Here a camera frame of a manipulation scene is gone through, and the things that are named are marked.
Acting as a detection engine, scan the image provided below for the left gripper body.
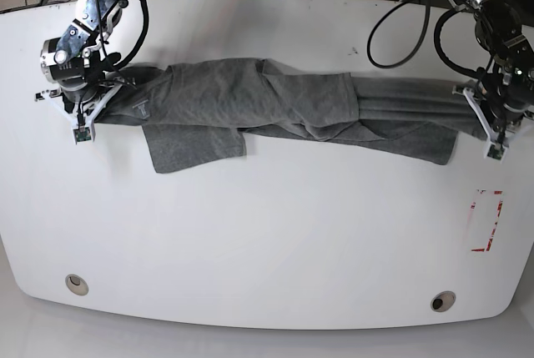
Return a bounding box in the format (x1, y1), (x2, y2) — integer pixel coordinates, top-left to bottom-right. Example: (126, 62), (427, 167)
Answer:
(452, 82), (533, 148)

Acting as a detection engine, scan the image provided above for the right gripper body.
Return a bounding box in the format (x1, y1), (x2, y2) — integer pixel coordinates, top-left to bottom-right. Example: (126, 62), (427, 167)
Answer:
(34, 80), (125, 129)

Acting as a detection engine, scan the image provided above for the grey t-shirt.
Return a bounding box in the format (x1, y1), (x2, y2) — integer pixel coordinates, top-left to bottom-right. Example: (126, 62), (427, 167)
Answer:
(97, 58), (485, 174)

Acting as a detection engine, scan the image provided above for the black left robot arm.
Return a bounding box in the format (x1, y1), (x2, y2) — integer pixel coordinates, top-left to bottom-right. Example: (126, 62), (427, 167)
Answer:
(434, 0), (533, 159)

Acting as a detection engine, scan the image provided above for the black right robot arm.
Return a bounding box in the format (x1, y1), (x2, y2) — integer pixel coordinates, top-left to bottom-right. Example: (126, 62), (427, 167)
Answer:
(35, 0), (149, 142)

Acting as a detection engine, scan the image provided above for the red tape rectangle marking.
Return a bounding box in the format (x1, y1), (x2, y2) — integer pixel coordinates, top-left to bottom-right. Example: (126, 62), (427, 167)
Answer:
(467, 189), (504, 253)

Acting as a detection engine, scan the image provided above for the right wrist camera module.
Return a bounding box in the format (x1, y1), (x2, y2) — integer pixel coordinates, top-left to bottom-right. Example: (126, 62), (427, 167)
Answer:
(73, 126), (95, 144)

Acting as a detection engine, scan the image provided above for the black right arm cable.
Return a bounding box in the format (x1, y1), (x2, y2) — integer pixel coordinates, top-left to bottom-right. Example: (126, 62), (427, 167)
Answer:
(85, 0), (151, 83)

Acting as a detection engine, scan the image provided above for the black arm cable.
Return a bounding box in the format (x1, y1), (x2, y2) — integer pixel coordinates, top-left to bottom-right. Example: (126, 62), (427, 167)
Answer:
(366, 0), (485, 83)
(85, 0), (151, 83)

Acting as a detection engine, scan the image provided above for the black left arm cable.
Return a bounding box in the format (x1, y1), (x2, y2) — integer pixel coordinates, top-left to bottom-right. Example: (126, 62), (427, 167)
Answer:
(366, 0), (485, 83)

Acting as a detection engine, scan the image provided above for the left table cable grommet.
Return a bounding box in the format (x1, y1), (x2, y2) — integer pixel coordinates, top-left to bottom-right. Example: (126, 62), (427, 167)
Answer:
(65, 275), (88, 296)

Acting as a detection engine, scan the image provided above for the table cable grommet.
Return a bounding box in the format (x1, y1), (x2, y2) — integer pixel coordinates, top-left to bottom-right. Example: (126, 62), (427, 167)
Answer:
(65, 275), (88, 296)
(431, 290), (456, 313)

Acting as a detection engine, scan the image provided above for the right table cable grommet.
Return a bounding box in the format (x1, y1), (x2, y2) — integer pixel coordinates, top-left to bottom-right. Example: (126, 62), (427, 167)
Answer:
(431, 290), (456, 313)

